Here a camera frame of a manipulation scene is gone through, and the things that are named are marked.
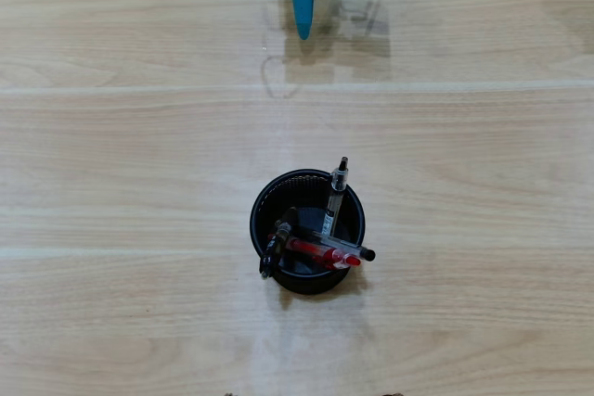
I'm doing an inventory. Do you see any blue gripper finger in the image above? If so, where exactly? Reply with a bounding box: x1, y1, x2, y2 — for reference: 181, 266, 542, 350
289, 0, 317, 41

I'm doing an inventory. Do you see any clear pen with grey grip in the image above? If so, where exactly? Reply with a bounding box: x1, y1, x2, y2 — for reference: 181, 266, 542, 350
320, 155, 350, 240

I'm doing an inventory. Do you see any black retractable pen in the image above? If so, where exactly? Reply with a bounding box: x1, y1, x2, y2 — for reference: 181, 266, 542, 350
258, 206, 301, 281

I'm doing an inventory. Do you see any clear capped pen black grip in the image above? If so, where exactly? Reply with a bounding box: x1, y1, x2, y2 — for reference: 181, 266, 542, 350
314, 232, 377, 262

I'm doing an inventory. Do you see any red retractable pen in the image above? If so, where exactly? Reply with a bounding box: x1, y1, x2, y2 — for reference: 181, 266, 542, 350
267, 234, 363, 273

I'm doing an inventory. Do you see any black mesh pen holder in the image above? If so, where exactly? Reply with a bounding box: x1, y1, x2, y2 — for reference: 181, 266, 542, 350
249, 167, 368, 297

